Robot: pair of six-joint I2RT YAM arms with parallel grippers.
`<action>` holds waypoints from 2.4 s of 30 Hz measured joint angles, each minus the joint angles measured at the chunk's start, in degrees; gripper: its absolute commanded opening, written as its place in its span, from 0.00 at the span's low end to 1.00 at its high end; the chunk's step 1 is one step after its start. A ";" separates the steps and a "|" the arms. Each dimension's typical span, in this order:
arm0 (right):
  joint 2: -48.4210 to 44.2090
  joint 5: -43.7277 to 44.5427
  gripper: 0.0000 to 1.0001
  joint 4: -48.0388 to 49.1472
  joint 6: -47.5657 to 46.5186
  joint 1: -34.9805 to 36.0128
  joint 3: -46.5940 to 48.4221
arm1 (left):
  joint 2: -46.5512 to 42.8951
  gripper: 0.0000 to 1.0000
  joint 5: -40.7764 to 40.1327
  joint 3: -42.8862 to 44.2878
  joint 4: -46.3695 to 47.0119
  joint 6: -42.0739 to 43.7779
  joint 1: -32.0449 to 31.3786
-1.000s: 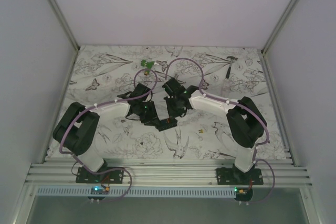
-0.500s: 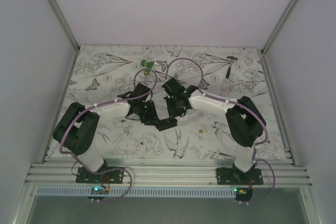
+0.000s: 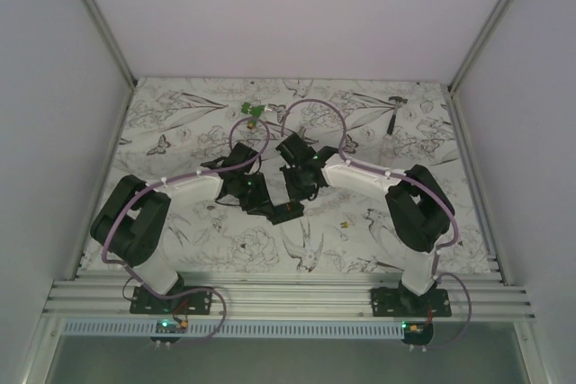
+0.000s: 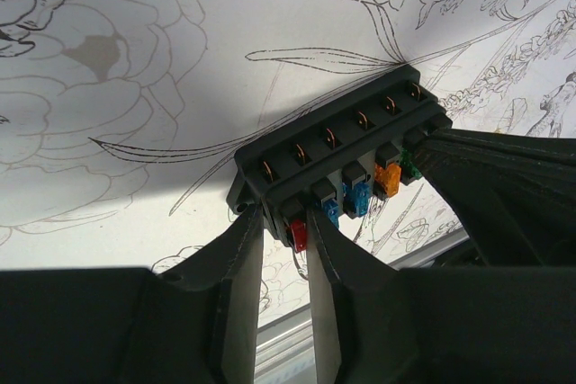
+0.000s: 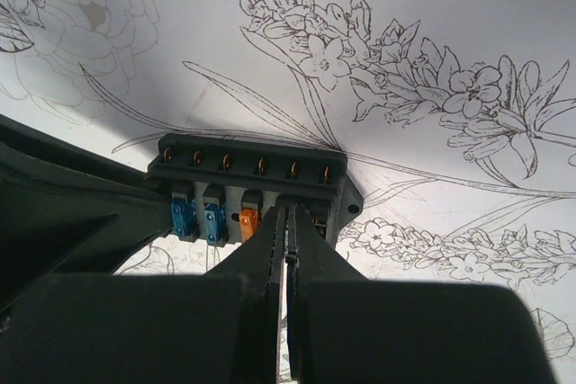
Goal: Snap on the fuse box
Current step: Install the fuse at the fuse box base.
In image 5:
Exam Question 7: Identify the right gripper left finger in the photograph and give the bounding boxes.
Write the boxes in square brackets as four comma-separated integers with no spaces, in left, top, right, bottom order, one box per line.
[206,207,286,383]

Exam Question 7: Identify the floral printed table mat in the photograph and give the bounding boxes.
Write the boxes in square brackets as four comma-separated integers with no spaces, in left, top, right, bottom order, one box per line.
[1,0,575,383]

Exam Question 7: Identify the black fuse box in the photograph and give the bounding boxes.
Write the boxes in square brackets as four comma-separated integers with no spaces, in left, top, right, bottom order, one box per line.
[145,134,364,247]

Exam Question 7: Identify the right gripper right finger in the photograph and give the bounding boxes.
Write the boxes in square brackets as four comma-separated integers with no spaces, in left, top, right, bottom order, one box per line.
[285,205,374,383]

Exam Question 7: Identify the orange blade fuse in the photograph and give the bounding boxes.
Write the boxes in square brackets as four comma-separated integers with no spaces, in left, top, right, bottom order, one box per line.
[239,209,260,243]

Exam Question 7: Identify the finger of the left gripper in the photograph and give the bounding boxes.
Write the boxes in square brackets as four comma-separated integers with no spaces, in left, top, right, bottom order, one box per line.
[1,169,172,311]
[1,115,162,202]

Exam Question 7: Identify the blue blade fuse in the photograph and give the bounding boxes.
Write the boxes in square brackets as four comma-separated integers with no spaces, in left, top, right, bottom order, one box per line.
[171,198,196,237]
[203,204,227,245]

